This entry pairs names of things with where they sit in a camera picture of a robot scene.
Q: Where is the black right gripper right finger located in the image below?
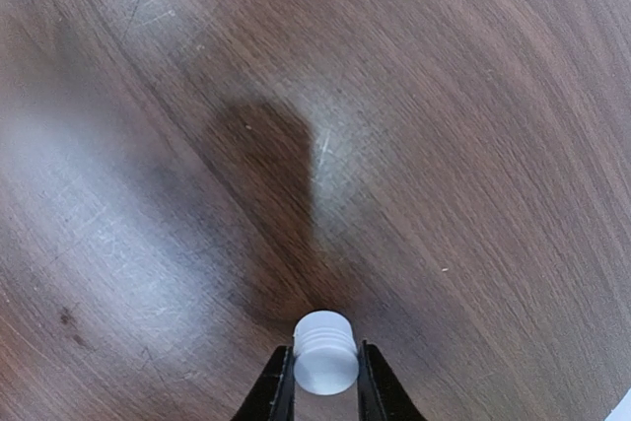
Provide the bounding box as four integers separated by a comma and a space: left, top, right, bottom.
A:
357, 340, 427, 421

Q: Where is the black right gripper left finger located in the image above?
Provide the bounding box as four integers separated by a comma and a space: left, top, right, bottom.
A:
232, 346, 295, 421

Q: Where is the white glue stick cap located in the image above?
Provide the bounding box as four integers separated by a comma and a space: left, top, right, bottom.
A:
293, 311, 359, 396

